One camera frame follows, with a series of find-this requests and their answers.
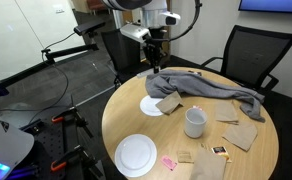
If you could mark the black yellow tea packet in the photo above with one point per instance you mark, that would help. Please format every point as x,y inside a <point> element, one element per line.
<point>220,150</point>

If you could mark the wooden door frame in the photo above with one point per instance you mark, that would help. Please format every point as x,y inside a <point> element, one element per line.
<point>166,50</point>

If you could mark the black mesh office chair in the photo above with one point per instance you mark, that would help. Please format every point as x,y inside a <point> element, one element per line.
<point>122,50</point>
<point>256,56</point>

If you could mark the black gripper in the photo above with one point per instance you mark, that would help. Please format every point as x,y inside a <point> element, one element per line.
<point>153,46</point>

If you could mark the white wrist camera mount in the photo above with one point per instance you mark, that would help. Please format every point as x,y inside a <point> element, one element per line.
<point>134,32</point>

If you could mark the brown sugar packet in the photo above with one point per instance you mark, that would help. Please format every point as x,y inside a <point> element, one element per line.
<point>185,156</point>

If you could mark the brown paper napkin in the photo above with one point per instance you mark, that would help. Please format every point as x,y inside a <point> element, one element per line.
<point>168,103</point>
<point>241,135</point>
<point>226,111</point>
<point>207,166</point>

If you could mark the wall mounted tv screen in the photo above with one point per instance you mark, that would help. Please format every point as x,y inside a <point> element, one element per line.
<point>272,5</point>

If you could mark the white light switch plate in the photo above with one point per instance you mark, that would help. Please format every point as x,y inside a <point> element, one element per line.
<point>58,9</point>

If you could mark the orange black bar clamp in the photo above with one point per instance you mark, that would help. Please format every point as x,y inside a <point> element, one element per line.
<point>67,114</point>
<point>69,156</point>

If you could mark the black camera boom stand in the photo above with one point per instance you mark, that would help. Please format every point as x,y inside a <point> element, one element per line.
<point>66,50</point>

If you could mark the small dark packet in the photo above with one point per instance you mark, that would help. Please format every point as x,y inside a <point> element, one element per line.
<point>195,72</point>

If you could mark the white device with blue light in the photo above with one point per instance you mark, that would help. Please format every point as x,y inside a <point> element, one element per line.
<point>6,140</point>

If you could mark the black perforated base board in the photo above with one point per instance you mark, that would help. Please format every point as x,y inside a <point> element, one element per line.
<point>57,140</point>

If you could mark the pink sugar packet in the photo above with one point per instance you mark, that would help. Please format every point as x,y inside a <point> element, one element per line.
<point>168,163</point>
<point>197,107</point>

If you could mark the white ceramic mug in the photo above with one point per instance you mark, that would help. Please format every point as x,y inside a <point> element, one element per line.
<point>194,128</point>

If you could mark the grey sweater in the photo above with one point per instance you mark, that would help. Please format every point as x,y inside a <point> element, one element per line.
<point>192,85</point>

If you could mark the red seat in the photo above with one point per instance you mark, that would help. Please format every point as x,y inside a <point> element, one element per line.
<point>94,4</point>

